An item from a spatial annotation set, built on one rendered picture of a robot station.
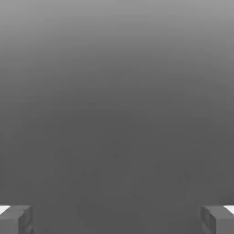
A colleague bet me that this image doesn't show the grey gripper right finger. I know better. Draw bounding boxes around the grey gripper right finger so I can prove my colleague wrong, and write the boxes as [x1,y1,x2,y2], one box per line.
[200,205,234,234]

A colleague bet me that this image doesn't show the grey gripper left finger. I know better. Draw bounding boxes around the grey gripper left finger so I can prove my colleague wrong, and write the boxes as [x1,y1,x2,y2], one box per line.
[0,205,35,234]

